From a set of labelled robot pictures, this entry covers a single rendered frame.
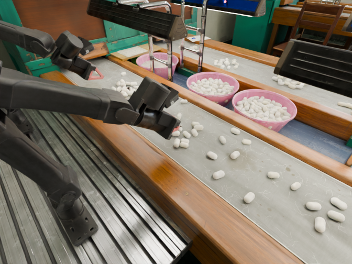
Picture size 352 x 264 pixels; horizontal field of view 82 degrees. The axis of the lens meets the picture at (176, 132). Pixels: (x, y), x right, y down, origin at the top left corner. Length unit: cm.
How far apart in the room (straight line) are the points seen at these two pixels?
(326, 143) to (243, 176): 47
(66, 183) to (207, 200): 35
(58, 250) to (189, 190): 37
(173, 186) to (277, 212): 28
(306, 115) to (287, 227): 60
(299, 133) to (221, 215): 60
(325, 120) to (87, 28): 134
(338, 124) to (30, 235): 114
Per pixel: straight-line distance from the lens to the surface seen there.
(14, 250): 74
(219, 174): 63
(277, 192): 67
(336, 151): 102
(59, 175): 56
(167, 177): 60
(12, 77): 44
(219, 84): 116
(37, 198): 81
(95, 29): 147
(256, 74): 132
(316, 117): 107
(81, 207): 69
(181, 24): 76
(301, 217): 65
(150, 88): 50
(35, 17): 136
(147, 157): 66
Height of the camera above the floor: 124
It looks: 40 degrees down
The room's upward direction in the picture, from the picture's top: straight up
